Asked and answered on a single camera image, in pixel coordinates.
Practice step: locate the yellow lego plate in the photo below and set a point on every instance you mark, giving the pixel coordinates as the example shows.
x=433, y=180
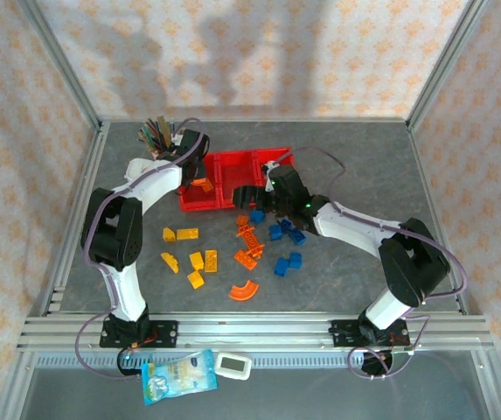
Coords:
x=210, y=261

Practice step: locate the aluminium mounting rail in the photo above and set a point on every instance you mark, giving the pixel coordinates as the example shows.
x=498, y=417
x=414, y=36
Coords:
x=254, y=332

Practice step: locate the pink pencil cup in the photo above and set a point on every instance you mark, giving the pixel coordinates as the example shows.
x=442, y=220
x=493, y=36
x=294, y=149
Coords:
x=158, y=153

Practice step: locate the aluminium table side rail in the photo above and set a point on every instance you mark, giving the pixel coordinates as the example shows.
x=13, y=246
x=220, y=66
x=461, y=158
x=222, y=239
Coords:
x=73, y=232
x=433, y=210

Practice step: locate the yellow sloped lego brick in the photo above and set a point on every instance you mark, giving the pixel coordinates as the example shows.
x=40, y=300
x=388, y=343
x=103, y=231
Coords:
x=169, y=235

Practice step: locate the yellow curved lego brick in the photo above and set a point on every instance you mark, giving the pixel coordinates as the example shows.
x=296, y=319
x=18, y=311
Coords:
x=170, y=261

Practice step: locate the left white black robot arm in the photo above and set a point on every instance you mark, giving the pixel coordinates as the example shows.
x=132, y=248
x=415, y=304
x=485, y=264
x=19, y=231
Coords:
x=125, y=289

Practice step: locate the blue lego brick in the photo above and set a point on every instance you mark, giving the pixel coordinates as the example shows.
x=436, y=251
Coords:
x=297, y=237
x=257, y=217
x=295, y=261
x=285, y=224
x=275, y=233
x=281, y=267

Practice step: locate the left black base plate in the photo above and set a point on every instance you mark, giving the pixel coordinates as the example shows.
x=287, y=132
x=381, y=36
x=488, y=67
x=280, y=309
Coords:
x=167, y=334

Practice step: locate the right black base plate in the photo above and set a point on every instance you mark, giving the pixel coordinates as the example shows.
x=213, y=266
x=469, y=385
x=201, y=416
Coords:
x=342, y=332

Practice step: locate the yellow long lego brick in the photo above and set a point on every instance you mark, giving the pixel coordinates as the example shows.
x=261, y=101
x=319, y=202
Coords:
x=187, y=234

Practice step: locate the white square clock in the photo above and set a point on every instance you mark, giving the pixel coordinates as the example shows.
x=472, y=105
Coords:
x=135, y=168

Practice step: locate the coloured pencils bundle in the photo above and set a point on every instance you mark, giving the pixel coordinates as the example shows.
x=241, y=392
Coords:
x=154, y=133

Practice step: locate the yellow stepped lego brick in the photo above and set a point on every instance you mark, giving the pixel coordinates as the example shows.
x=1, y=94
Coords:
x=196, y=261

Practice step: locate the white digital timer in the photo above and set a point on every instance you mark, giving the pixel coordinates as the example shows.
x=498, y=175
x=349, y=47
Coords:
x=231, y=365

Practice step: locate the aluminium frame post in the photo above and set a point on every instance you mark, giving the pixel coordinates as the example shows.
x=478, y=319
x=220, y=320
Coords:
x=447, y=52
x=57, y=65

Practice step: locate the orange lego arch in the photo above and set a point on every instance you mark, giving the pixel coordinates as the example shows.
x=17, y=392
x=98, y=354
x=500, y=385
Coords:
x=242, y=293

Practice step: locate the aluminium table end rail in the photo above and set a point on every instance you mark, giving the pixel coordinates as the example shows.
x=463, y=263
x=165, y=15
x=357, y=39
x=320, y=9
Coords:
x=276, y=119

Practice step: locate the orange lego brick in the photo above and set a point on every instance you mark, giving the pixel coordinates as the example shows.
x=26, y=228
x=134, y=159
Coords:
x=203, y=185

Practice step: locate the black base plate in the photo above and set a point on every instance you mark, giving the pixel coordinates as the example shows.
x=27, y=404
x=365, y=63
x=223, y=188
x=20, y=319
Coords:
x=167, y=334
x=342, y=332

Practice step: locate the blue white snack bag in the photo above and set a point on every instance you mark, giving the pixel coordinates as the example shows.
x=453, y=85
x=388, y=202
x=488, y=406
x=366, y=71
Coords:
x=176, y=378

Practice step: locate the orange lego plate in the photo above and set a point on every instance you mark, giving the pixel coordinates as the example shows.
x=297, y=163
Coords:
x=245, y=259

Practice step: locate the yellow wedge lego brick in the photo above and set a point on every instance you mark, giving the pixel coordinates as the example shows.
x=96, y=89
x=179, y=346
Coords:
x=196, y=280

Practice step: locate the orange bricks group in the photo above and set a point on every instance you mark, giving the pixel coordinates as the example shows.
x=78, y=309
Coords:
x=250, y=240

